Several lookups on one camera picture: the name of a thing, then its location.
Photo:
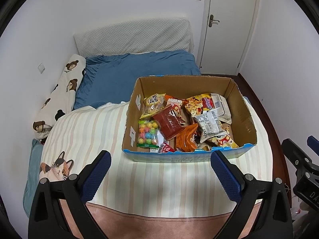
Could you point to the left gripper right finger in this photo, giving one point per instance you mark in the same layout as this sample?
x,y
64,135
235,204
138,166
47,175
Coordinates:
x,y
273,219

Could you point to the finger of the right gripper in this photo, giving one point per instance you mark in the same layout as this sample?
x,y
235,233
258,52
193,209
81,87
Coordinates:
x,y
313,143
297,157

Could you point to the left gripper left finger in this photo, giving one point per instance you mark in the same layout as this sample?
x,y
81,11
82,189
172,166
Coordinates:
x,y
47,219

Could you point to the white grey barcode snack packet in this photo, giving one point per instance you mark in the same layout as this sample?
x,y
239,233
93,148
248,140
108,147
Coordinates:
x,y
210,125

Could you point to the dark red snack packet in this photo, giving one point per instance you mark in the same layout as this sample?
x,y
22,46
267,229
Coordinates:
x,y
168,122

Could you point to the small red snack packet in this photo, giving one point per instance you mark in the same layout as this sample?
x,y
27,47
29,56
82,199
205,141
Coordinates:
x,y
166,148

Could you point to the colourful candy ball bag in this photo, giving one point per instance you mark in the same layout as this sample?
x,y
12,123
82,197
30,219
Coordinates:
x,y
147,137

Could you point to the yellow cartoon snack bag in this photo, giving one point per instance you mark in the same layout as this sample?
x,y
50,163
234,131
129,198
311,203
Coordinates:
x,y
225,140

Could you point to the beige wrapped cake packet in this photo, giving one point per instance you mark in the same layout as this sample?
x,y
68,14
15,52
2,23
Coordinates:
x,y
221,105

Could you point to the yellow noodle snack bag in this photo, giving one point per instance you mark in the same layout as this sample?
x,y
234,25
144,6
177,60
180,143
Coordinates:
x,y
196,105

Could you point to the white bear long pillow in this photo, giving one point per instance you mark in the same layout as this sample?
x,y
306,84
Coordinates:
x,y
62,98

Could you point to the panda orange snack packet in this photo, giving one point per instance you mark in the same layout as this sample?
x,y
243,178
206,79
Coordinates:
x,y
176,104

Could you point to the white red boxed snack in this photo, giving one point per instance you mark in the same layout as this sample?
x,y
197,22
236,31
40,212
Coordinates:
x,y
159,139

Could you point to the blue bed sheet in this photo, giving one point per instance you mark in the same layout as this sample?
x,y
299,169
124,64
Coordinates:
x,y
111,80

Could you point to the white door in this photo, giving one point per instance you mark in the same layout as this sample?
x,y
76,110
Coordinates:
x,y
224,45

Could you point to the grey white pillow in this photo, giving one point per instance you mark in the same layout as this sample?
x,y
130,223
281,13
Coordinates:
x,y
136,36

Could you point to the metal door handle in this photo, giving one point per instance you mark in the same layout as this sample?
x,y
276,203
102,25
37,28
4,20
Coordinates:
x,y
212,20

